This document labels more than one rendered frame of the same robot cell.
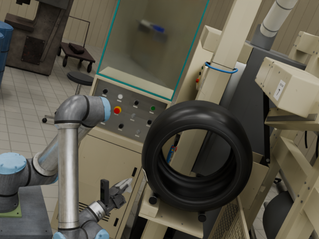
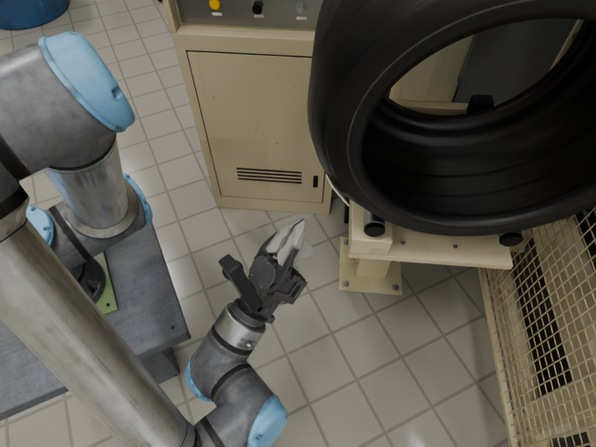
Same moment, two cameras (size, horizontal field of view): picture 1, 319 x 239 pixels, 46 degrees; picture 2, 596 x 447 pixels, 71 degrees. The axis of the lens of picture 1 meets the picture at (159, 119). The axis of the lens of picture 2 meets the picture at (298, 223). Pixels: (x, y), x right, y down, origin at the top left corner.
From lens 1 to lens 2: 1.32 m
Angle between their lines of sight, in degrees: 38
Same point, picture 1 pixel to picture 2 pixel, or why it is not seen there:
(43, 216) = (161, 288)
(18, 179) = not seen: hidden behind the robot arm
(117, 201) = (282, 295)
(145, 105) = not seen: outside the picture
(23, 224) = (124, 327)
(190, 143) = not seen: hidden behind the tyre
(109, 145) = (251, 60)
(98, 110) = (55, 119)
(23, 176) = (65, 256)
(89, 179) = (241, 132)
